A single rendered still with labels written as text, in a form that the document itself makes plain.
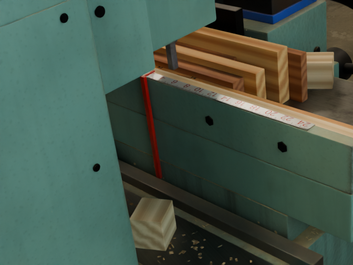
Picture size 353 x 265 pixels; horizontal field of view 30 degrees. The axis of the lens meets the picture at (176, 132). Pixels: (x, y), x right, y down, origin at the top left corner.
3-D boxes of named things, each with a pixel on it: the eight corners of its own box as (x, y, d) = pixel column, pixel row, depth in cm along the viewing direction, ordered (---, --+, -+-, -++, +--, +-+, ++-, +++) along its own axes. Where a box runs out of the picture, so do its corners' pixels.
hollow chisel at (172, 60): (178, 67, 81) (173, 29, 79) (173, 70, 80) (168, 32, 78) (173, 65, 82) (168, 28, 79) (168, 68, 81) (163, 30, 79)
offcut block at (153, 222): (146, 225, 79) (141, 196, 77) (177, 228, 78) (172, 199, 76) (134, 247, 76) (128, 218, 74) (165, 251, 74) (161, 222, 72)
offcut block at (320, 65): (296, 89, 83) (295, 62, 81) (299, 77, 86) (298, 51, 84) (332, 89, 82) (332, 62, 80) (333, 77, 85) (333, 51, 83)
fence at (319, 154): (360, 188, 64) (361, 139, 61) (351, 196, 63) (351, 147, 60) (19, 60, 103) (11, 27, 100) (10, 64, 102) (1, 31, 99)
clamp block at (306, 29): (330, 59, 96) (329, 0, 92) (273, 95, 89) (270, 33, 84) (251, 40, 106) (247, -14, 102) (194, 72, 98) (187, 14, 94)
